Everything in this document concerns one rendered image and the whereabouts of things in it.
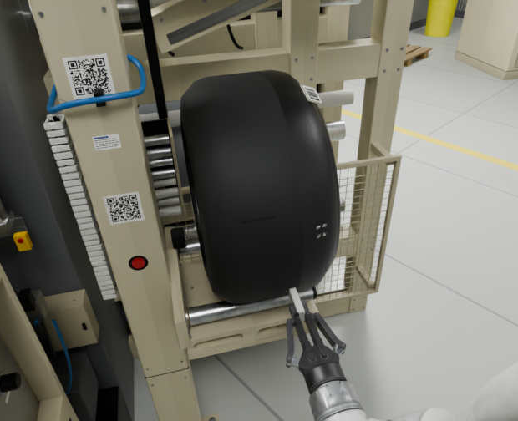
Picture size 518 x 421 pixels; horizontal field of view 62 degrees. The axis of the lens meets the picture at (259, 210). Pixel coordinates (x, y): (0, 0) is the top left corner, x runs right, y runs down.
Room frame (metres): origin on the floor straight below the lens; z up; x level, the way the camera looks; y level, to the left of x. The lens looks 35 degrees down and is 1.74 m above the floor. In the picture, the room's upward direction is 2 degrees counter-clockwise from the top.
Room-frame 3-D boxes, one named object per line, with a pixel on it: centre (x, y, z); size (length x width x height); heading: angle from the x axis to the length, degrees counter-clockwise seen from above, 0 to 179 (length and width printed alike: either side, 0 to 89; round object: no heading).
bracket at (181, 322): (0.89, 0.24, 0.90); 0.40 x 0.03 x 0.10; 12
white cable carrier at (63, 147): (0.80, 0.39, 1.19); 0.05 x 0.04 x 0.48; 12
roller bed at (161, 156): (1.25, 0.36, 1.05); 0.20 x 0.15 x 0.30; 102
